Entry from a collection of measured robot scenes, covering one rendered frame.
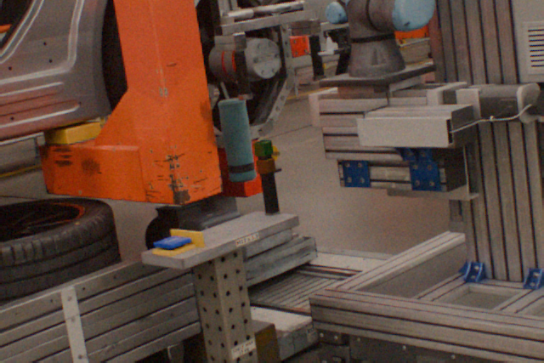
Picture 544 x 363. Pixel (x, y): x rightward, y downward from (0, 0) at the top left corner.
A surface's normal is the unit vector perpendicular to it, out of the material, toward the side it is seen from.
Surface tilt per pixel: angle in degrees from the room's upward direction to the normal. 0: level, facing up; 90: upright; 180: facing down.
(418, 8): 97
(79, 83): 90
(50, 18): 90
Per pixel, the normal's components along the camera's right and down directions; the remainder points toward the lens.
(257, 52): 0.71, 0.03
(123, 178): -0.69, 0.22
